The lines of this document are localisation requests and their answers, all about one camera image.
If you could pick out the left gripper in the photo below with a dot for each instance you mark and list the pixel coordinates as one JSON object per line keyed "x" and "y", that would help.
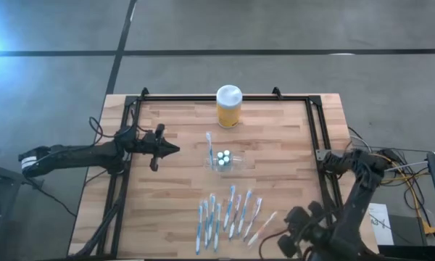
{"x": 156, "y": 145}

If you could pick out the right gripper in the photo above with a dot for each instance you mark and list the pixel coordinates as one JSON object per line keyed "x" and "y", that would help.
{"x": 311, "y": 237}

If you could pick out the blue mouthwash bottle white cap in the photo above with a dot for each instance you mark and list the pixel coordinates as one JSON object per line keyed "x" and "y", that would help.
{"x": 220, "y": 155}
{"x": 226, "y": 152}
{"x": 221, "y": 162}

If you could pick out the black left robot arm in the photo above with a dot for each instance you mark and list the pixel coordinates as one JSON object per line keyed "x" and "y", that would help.
{"x": 76, "y": 154}

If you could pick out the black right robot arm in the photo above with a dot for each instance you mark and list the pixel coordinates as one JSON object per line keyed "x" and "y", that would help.
{"x": 355, "y": 210}

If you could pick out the clear acrylic organizer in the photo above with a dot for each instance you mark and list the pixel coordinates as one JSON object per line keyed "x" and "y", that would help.
{"x": 239, "y": 161}

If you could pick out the yellow white wipes canister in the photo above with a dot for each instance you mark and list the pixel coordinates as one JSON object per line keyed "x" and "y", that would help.
{"x": 229, "y": 108}

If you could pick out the white paper sheet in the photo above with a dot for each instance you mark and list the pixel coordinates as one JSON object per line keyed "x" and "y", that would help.
{"x": 384, "y": 228}

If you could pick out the black metal stand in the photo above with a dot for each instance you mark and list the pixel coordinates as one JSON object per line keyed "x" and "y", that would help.
{"x": 3, "y": 171}

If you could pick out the black aluminium table frame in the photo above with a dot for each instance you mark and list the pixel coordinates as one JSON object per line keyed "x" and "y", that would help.
{"x": 203, "y": 98}

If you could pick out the silver frame bracket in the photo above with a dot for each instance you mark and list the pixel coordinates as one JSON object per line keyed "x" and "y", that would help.
{"x": 322, "y": 155}

